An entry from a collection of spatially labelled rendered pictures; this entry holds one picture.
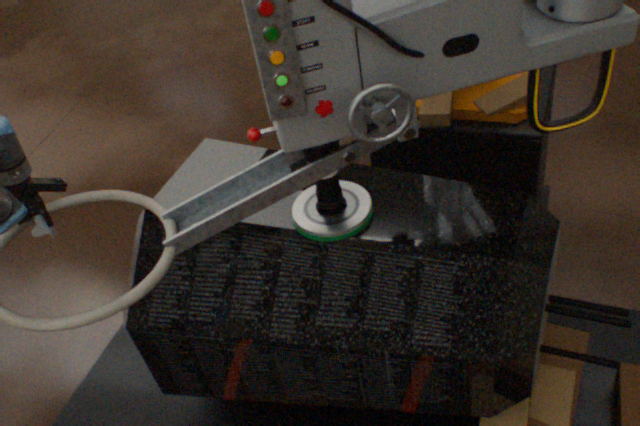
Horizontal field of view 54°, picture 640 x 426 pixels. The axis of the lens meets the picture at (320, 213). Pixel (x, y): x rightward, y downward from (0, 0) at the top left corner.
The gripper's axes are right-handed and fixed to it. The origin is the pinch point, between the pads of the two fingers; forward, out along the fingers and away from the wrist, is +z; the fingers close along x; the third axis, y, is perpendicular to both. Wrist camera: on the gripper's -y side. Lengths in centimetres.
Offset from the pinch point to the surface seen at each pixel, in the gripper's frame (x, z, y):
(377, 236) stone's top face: 71, -2, -57
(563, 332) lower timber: 102, 66, -117
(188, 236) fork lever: 41.9, -9.6, -20.6
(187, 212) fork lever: 32.6, -8.2, -26.3
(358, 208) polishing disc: 62, -5, -60
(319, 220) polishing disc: 57, -4, -50
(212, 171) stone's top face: 12.0, 1.0, -47.2
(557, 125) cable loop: 87, -16, -110
